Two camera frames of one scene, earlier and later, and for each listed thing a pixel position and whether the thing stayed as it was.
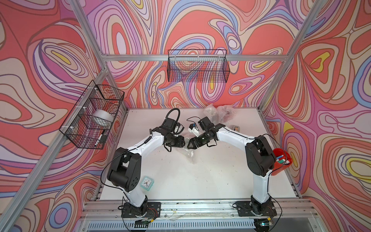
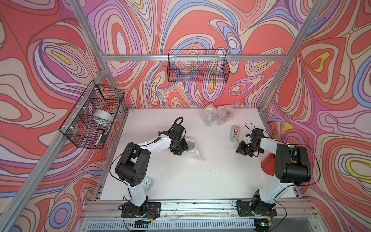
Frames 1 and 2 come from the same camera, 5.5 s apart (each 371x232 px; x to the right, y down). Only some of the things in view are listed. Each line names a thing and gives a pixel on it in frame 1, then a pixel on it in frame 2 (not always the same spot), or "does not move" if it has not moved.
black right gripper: x=196 y=143 to x=240 y=150
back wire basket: x=198 y=65 does not move
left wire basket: x=90 y=120 does not move
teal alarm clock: x=147 y=183 does not move
